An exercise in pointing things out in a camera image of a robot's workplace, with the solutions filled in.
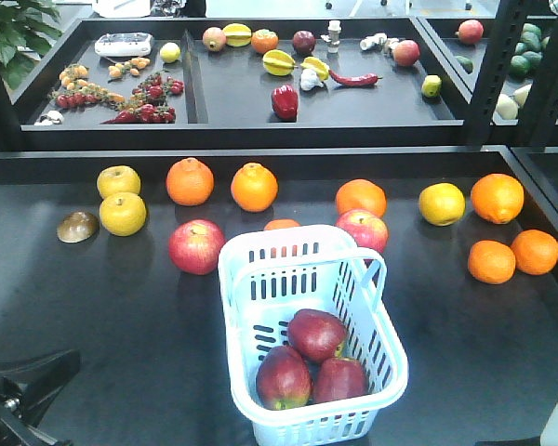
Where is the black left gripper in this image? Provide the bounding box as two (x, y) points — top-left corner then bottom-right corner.
(0, 349), (81, 445)

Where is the light blue plastic basket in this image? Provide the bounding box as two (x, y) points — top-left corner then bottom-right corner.
(218, 225), (408, 445)

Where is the yellow green pear front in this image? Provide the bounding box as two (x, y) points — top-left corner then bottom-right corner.
(99, 192), (147, 237)

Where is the yellow green pear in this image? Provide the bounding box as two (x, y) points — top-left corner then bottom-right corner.
(99, 192), (147, 237)
(96, 165), (141, 199)

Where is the large pink red apple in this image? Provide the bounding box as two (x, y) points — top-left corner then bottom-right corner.
(168, 219), (226, 275)

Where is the yellow green pear back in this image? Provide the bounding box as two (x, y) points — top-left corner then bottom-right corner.
(96, 165), (141, 199)

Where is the orange back left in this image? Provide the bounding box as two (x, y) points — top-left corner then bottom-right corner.
(166, 157), (214, 206)

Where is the small orange middle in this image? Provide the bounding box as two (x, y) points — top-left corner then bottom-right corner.
(263, 218), (300, 230)

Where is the black upper display tray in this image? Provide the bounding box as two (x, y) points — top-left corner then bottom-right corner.
(13, 18), (470, 151)

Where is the green potted plant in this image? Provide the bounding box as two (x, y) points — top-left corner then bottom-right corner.
(0, 0), (61, 90)

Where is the pink red apple centre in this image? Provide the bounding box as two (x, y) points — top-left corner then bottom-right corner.
(336, 209), (389, 254)

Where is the orange behind centre apple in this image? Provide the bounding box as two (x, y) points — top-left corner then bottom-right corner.
(335, 178), (388, 217)

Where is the dark red bell pepper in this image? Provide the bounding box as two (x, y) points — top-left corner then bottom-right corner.
(271, 85), (299, 121)

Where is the white garlic bulb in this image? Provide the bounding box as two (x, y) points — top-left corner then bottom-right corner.
(299, 68), (325, 92)

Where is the red chili pepper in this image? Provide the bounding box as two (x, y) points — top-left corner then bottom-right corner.
(328, 70), (382, 88)

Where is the small orange left pair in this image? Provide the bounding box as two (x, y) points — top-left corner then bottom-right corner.
(467, 240), (516, 284)

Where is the small orange pair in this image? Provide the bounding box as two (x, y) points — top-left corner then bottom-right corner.
(467, 240), (516, 284)
(511, 230), (558, 275)

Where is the large orange right back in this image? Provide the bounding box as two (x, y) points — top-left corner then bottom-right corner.
(471, 173), (525, 224)

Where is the small orange right pair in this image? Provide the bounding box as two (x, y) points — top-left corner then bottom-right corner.
(511, 230), (558, 275)

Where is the wooden display stand black frame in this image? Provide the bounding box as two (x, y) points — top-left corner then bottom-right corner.
(0, 147), (558, 445)

